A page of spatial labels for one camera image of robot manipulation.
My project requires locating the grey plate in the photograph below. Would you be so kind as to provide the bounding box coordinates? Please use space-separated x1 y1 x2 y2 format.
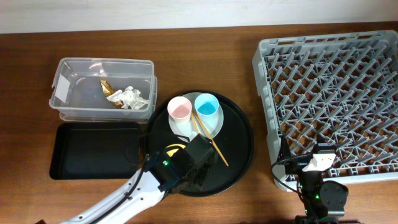
166 92 224 138

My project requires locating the pink cup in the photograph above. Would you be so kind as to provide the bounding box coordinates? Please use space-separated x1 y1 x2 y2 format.
167 96 192 124

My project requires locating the black round tray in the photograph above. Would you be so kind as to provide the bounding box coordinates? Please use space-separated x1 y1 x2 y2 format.
144 91 254 197

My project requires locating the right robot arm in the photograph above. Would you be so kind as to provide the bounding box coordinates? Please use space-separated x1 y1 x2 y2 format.
277 134 349 224

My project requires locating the blue cup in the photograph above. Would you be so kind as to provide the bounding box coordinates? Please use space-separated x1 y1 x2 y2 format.
194 93 220 121

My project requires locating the wooden chopstick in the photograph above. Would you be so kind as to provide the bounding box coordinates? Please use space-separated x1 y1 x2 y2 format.
191 113 199 134
193 111 229 167

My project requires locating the yellow bowl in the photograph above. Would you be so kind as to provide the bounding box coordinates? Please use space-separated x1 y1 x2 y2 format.
164 144 186 157

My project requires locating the white tissue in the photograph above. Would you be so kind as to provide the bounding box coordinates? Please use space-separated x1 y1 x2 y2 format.
106 86 149 110

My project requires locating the black rectangular tray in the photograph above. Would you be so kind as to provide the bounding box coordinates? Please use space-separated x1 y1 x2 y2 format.
49 122 142 180

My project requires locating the clear plastic bin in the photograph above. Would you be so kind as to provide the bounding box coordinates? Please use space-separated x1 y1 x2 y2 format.
49 57 157 123

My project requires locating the gold foil wrapper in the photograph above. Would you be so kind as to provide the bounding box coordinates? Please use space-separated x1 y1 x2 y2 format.
99 78 123 109

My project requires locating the grey dishwasher rack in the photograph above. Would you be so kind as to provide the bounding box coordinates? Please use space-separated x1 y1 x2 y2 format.
252 30 397 184

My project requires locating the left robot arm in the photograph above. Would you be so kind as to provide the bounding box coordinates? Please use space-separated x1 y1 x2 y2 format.
64 134 216 224

